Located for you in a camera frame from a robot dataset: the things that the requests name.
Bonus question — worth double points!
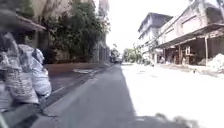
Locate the building with canopy roof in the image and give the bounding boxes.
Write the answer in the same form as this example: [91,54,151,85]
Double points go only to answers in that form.
[153,0,224,67]

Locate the grey multi-storey building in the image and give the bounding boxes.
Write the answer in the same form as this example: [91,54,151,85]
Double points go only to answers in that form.
[134,12,174,63]

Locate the tall beige building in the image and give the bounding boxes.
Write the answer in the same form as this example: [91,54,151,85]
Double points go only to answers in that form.
[19,0,112,64]

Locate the pile of grey sacks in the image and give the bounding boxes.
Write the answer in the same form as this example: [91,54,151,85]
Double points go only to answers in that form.
[0,32,53,113]

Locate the low shelter roof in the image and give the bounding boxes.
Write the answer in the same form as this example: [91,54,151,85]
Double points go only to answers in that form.
[0,8,47,34]

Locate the distant green trees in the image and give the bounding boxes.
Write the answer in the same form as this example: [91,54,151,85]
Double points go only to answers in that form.
[121,46,145,64]

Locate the grey asphalt road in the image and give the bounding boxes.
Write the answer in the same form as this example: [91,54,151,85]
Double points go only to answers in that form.
[29,63,224,128]

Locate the pale rubble heap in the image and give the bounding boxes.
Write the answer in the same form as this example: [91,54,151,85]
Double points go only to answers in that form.
[205,53,224,72]

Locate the raised concrete pavement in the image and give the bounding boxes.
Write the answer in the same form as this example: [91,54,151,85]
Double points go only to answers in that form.
[42,62,113,101]

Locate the large green tree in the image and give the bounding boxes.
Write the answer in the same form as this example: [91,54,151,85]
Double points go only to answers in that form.
[44,1,111,64]

